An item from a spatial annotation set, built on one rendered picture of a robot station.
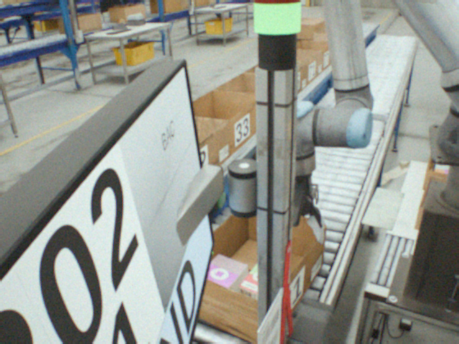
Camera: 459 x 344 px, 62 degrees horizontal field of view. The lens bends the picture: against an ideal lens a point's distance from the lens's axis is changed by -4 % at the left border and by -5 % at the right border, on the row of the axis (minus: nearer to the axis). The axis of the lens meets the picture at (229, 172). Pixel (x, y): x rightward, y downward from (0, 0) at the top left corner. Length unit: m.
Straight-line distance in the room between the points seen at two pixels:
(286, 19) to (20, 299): 0.35
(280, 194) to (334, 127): 0.42
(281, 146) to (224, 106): 1.70
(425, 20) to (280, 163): 0.44
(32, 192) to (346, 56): 0.84
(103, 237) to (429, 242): 1.01
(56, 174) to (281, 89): 0.27
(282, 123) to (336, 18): 0.54
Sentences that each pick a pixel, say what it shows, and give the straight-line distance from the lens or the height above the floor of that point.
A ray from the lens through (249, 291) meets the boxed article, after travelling 1.23.
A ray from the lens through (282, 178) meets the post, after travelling 0.50.
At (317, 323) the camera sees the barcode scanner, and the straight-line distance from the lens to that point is 0.76.
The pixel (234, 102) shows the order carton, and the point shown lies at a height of 0.99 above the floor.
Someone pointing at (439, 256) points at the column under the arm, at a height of 0.94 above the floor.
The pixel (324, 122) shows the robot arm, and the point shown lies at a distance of 0.91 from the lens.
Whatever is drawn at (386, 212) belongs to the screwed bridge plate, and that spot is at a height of 0.75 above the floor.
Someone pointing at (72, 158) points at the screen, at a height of 1.55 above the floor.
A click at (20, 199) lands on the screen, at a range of 0.25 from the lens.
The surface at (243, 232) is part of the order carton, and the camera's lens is 1.43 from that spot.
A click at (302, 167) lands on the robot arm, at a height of 1.21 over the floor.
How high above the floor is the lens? 1.66
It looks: 28 degrees down
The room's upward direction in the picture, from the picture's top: 3 degrees counter-clockwise
